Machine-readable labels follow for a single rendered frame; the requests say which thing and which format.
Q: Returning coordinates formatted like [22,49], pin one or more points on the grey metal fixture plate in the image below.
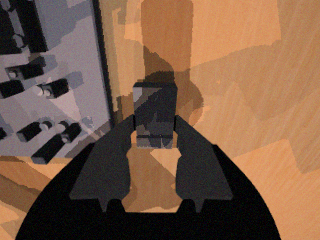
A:
[71,31]

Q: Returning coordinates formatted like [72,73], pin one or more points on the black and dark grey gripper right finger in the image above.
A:
[218,187]

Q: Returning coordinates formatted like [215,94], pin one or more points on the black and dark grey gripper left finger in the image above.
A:
[99,173]

